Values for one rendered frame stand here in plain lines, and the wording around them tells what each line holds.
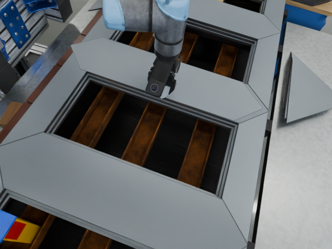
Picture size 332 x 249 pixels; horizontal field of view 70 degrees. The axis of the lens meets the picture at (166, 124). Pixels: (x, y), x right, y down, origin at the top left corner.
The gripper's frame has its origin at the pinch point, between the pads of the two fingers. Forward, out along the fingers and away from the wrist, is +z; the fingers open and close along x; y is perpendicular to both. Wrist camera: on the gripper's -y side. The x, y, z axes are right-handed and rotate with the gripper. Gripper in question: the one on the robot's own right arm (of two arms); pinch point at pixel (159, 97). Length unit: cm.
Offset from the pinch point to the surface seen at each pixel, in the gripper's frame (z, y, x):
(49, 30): 86, 89, 131
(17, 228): 2, -51, 19
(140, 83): 0.8, 3.3, 8.5
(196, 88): 0.8, 9.3, -10.8
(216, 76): 0.7, 18.0, -16.1
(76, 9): 85, 125, 125
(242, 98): 0.7, 11.7, -27.2
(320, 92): 7, 34, -59
